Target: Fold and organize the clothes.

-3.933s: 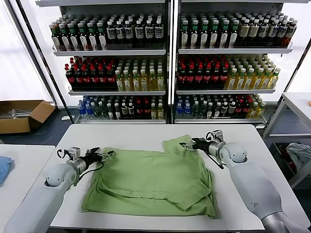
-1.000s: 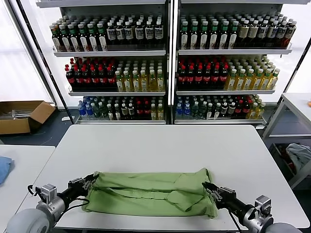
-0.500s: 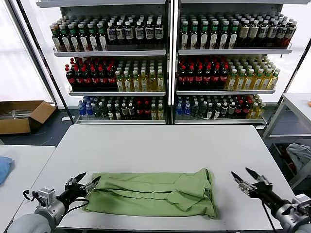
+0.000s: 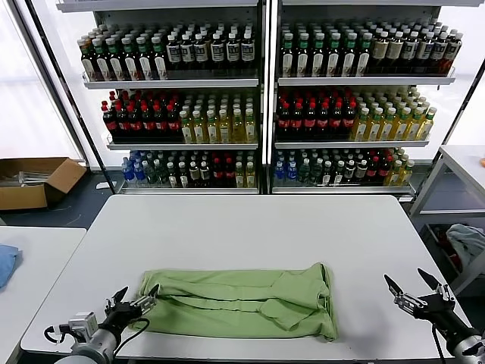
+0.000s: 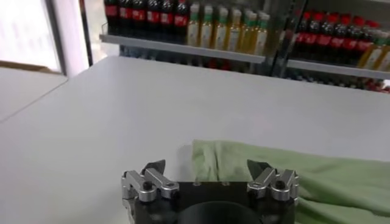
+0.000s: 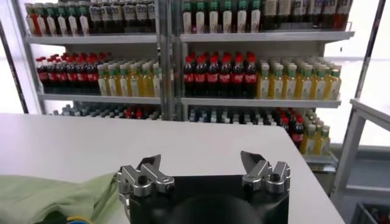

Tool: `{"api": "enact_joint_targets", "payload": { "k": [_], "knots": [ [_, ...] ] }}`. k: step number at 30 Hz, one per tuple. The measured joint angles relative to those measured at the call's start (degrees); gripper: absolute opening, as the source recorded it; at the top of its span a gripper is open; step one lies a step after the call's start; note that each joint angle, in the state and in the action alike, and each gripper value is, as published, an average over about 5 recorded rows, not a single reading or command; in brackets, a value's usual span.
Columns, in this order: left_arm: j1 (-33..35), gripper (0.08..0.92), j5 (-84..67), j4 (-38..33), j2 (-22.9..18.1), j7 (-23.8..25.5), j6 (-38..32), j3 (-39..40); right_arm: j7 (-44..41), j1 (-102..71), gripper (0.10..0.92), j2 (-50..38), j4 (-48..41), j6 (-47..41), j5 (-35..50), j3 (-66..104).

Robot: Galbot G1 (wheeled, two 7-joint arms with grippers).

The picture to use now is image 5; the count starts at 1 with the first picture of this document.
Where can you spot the yellow drink bottle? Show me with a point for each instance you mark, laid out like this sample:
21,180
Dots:
192,32
220,36
247,39
206,33
372,56
233,37
260,41
385,59

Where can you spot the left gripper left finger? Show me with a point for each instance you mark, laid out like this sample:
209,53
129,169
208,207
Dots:
158,182

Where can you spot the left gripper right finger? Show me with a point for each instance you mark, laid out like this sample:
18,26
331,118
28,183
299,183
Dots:
265,182

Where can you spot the white metal drink shelf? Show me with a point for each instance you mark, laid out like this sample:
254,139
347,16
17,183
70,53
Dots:
182,48
335,68

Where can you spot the light green t-shirt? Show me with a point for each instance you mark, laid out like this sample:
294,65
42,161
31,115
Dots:
320,182

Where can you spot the black slanted frame post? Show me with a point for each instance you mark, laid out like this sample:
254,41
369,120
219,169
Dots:
86,33

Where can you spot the brown cardboard box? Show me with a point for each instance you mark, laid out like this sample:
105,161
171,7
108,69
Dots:
24,65

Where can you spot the red cap cola bottle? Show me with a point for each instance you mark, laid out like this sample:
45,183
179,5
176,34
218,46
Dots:
111,12
180,20
153,16
349,44
301,38
138,15
337,42
125,13
362,45
167,19
324,41
311,39

